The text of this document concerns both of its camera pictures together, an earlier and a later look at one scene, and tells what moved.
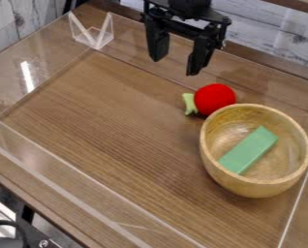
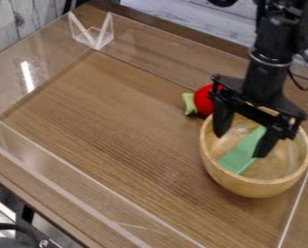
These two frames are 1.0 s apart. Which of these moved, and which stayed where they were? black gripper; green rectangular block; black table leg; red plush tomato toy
Moved: black gripper
Stayed: black table leg; green rectangular block; red plush tomato toy
